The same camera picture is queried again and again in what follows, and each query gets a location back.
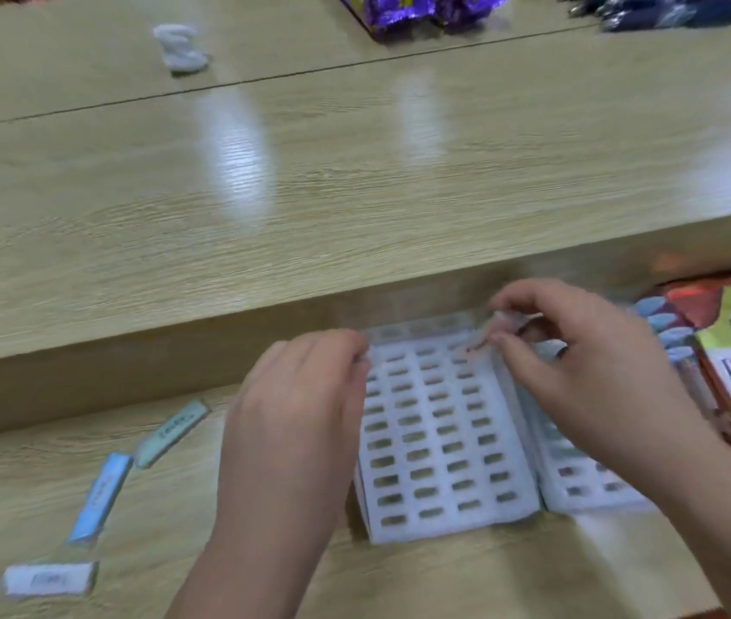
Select person's right hand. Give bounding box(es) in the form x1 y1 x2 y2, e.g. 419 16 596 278
487 279 712 496

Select person's left hand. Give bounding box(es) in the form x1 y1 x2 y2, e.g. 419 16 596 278
222 328 373 511

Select white perforated plastic tray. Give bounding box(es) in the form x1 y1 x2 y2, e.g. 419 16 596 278
515 338 663 516
354 312 544 546

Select person's left forearm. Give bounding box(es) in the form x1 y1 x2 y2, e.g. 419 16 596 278
164 501 355 619

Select person's right forearm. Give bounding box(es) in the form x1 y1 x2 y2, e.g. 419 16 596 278
638 430 731 619

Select row of light-blue capped tubes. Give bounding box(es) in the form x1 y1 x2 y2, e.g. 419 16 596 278
629 295 721 439

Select grey-green small wrapped packet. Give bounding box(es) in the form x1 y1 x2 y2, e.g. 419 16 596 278
132 398 212 470

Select blue small wrapped packet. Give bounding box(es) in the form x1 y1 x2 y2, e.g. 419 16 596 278
68 451 134 549

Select white crumpled paper wad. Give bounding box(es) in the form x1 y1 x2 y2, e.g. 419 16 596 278
152 23 211 76

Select purple snack packets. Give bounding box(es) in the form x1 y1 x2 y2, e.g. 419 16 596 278
337 0 511 34

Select white small wrapped packet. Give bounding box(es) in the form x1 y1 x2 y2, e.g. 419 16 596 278
2 561 100 600

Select pile of dark blue pens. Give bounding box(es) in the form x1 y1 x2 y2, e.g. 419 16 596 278
558 0 731 33

